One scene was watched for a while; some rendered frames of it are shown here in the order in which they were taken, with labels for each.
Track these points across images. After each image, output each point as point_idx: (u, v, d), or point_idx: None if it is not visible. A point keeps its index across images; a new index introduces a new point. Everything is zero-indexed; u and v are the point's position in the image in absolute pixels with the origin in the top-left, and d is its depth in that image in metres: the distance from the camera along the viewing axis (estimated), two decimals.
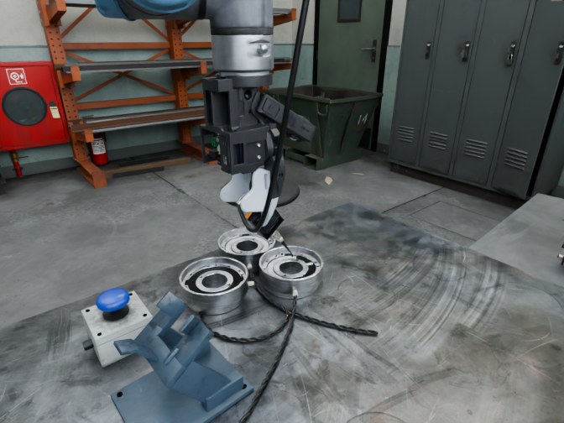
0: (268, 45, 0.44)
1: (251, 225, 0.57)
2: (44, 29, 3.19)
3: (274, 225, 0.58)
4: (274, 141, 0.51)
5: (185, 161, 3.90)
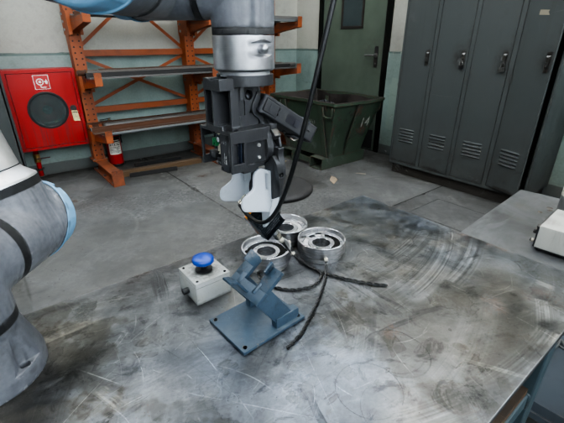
0: (269, 45, 0.44)
1: (250, 224, 0.57)
2: (66, 38, 3.40)
3: (274, 226, 0.58)
4: (274, 141, 0.51)
5: (196, 161, 4.11)
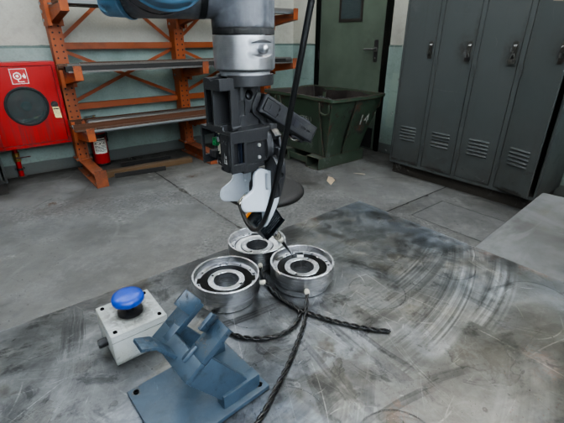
0: (270, 45, 0.44)
1: None
2: (46, 29, 3.19)
3: (274, 226, 0.58)
4: (274, 141, 0.51)
5: (186, 161, 3.90)
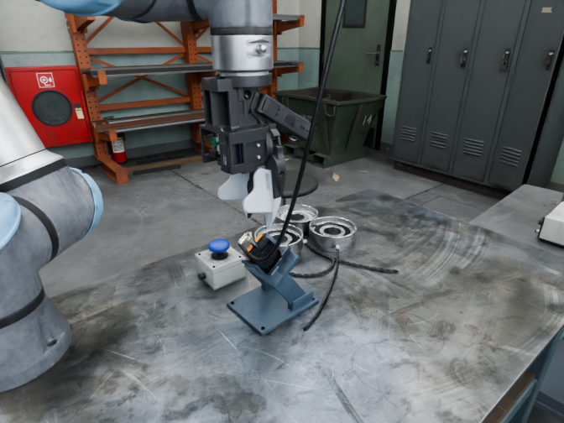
0: (268, 45, 0.44)
1: (250, 259, 0.60)
2: (70, 36, 3.42)
3: (274, 260, 0.61)
4: (274, 141, 0.51)
5: (199, 159, 4.13)
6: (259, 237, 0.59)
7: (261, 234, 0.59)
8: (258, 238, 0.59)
